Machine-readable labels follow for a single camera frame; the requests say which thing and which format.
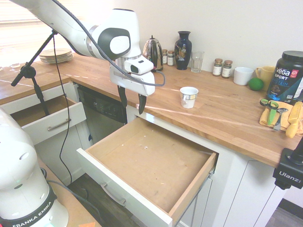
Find grey cable at robot base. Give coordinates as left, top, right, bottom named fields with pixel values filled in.
left=40, top=167, right=105, bottom=227

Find white kitchen cabinet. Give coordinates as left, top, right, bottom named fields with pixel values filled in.
left=0, top=81, right=294, bottom=227

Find yellow mug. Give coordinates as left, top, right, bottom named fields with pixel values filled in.
left=255, top=66, right=276, bottom=92

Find dark blue floral vase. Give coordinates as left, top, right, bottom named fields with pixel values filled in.
left=174, top=31, right=191, bottom=70

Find white cup with yellow band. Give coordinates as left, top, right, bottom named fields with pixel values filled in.
left=179, top=86, right=199, bottom=109

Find black Ulanzi camera mount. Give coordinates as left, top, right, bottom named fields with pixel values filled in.
left=272, top=136, right=303, bottom=190

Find black camera stand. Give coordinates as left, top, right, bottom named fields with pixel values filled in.
left=11, top=29, right=59, bottom=116

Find small open wooden drawer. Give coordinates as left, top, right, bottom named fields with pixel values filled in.
left=9, top=94, right=86, bottom=146

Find stainless steel dishwasher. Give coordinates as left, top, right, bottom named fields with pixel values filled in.
left=77, top=85, right=128, bottom=145

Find thin black cable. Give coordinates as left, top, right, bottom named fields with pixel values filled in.
left=52, top=35, right=73, bottom=187

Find grey braided cable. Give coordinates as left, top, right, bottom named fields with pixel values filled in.
left=51, top=0, right=166, bottom=87

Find large open wooden drawer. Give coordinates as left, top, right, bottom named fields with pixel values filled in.
left=76, top=113, right=220, bottom=227

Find yellow cloth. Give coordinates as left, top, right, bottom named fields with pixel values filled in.
left=259, top=101, right=303, bottom=137

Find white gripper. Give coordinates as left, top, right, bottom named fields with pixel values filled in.
left=109, top=56, right=156, bottom=115

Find yellow sheathed knife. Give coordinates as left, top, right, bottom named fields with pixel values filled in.
left=285, top=101, right=303, bottom=139

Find plain white cup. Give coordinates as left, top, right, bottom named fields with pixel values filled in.
left=233, top=67, right=254, bottom=86

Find green handled scissors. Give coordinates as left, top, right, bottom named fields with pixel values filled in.
left=259, top=98, right=280, bottom=126

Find brown-lid spice jar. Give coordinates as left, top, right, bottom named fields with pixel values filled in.
left=212, top=58, right=223, bottom=77
left=222, top=60, right=233, bottom=79

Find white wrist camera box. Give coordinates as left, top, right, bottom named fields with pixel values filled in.
left=124, top=54, right=154, bottom=75

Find green lime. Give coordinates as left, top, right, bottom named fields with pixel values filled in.
left=248, top=77, right=264, bottom=91

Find stack of cream plates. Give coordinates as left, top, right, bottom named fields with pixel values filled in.
left=39, top=48, right=74, bottom=64

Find black Vega protein tub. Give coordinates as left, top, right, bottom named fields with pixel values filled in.
left=265, top=50, right=303, bottom=104

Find clear glass tumbler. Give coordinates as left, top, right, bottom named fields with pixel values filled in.
left=190, top=51, right=205, bottom=73

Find stainless steel kettle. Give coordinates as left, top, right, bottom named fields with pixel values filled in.
left=143, top=35, right=164, bottom=72

